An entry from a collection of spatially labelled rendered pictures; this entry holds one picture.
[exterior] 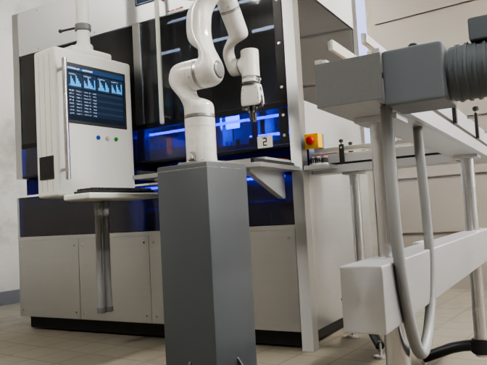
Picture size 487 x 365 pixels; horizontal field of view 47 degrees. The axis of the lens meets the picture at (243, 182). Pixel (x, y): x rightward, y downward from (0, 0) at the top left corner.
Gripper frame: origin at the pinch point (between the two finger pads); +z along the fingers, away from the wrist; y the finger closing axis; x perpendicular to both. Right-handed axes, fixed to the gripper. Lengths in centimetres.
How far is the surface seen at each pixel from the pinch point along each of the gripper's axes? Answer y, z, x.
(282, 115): -3.7, -3.5, -23.5
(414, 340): -95, 71, 112
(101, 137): 89, -1, 6
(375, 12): 13, -126, -251
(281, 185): -2.3, 30.6, -20.1
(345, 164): -30, 23, -35
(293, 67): -10.9, -26.0, -23.8
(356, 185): -33, 33, -39
